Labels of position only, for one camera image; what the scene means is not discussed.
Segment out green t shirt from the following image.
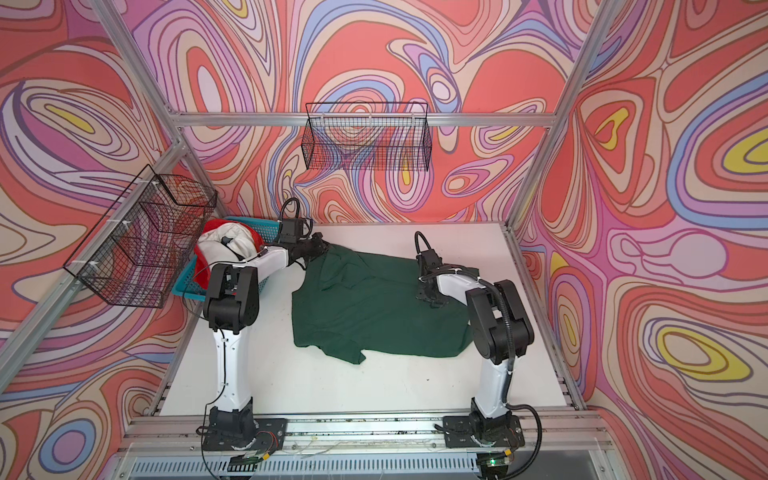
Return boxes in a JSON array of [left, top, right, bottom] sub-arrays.
[[291, 245, 473, 365]]

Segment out teal plastic laundry basket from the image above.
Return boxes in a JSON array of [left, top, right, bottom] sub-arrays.
[[171, 216, 279, 302]]

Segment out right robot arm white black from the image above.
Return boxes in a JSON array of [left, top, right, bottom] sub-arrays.
[[414, 231, 543, 453]]

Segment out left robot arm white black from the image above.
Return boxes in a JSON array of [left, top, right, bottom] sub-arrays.
[[193, 197, 328, 451]]

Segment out red t shirt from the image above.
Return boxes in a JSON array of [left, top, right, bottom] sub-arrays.
[[193, 219, 265, 290]]

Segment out black wire basket back wall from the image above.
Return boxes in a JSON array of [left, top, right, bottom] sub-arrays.
[[301, 101, 433, 172]]

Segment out black wire basket wall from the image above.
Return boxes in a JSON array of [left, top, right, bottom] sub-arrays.
[[63, 165, 218, 309], [301, 101, 433, 172]]

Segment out black wire basket left wall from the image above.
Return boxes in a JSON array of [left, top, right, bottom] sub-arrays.
[[63, 165, 218, 309]]

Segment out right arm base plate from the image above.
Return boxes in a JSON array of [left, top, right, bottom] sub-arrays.
[[434, 411, 526, 450]]

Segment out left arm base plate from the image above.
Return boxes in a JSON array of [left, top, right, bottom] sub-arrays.
[[196, 418, 288, 454]]

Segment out aluminium mounting rail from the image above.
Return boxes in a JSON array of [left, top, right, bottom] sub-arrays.
[[104, 409, 629, 479]]

